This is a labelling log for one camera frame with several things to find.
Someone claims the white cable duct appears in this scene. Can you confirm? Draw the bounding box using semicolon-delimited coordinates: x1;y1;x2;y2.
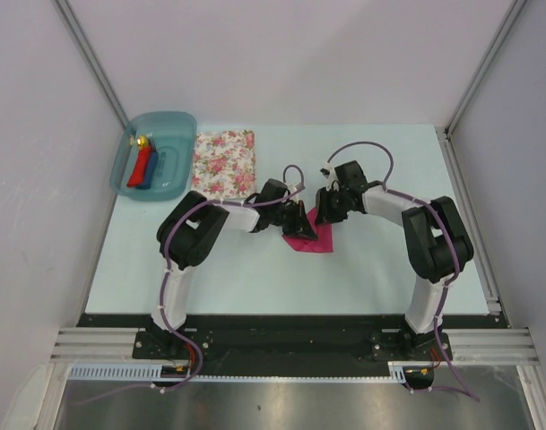
68;363;408;384

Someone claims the red marker pen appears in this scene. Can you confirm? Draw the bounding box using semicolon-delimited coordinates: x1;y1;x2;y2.
126;146;152;188

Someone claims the aluminium frame rail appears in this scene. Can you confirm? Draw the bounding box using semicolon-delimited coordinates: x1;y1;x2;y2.
50;327;138;363

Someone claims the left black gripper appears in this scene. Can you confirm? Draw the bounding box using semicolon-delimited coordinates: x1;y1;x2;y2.
269;201;316;241

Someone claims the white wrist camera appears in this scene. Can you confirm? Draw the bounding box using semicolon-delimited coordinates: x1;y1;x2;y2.
320;162;340;191
287;183;305;202

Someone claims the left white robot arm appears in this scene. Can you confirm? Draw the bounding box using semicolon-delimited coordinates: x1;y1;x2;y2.
146;179;318;358

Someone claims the teal plastic bin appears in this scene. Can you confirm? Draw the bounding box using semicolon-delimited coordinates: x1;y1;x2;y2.
109;111;196;202

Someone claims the blue marker pen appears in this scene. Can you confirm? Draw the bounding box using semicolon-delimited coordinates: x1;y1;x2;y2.
137;151;159;189

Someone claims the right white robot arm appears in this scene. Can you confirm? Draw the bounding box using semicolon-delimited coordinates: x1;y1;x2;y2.
315;161;474;359

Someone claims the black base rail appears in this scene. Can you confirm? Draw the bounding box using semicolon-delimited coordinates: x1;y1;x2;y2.
77;314;507;378

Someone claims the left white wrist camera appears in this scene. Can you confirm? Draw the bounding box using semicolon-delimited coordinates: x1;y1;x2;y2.
287;183;305;202

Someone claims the magenta paper napkin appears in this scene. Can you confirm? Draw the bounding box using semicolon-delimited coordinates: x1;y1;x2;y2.
282;208;334;254

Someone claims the gold foil candy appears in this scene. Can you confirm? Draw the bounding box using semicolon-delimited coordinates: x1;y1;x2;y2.
129;134;152;151

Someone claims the floral cloth mat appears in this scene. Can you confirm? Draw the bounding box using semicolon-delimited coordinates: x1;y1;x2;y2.
192;129;256;200

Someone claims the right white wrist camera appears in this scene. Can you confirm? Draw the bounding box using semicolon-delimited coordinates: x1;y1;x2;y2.
320;162;340;191

